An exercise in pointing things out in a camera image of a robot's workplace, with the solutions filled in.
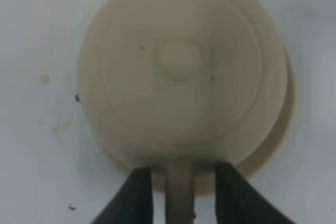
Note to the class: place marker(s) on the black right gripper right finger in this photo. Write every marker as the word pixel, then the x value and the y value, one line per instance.
pixel 237 201

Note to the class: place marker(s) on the brown teapot saucer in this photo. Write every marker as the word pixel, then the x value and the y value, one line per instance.
pixel 257 160

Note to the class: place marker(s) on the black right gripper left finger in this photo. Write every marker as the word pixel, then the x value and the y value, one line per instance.
pixel 133 203

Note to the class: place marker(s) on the brown teapot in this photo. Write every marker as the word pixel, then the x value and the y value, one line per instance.
pixel 176 85

